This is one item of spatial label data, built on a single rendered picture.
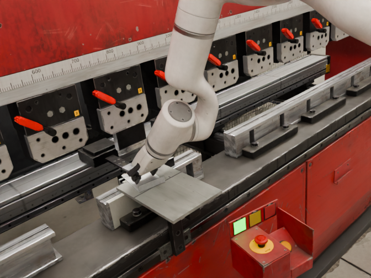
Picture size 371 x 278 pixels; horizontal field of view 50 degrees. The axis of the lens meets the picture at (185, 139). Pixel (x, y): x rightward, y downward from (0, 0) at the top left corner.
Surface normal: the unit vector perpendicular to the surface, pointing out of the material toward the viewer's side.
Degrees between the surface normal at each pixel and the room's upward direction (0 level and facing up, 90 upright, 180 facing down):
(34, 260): 90
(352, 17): 98
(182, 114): 42
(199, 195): 0
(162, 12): 90
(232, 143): 90
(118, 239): 0
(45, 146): 90
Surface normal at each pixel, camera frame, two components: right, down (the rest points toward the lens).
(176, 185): -0.11, -0.90
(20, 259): 0.67, 0.24
